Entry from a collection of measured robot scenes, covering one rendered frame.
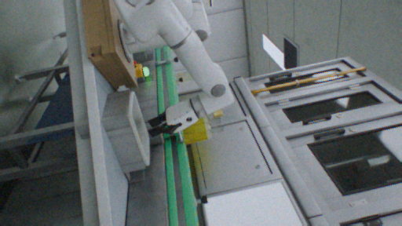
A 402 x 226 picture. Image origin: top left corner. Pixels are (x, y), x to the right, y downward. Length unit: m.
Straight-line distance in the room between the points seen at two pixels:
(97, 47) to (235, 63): 6.92
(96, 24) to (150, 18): 0.24
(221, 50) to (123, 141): 6.71
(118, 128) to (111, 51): 0.23
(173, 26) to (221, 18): 6.52
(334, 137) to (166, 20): 1.01
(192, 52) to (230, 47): 6.75
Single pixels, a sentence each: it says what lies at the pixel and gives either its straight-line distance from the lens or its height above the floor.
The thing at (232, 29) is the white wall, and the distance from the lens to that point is 7.49.
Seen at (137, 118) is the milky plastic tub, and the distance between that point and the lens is 1.13.
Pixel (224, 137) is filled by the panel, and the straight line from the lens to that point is 1.50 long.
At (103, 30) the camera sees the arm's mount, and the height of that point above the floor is 0.81.
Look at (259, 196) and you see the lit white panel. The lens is 1.21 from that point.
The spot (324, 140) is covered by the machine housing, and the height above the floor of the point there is 1.60.
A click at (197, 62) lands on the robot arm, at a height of 1.07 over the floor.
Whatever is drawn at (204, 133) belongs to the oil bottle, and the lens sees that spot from 1.32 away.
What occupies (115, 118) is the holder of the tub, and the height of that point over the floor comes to 0.79.
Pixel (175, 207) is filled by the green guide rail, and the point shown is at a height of 0.91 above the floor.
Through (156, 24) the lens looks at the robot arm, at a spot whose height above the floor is 0.98.
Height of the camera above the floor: 1.02
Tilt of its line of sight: 2 degrees up
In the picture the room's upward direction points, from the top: 78 degrees clockwise
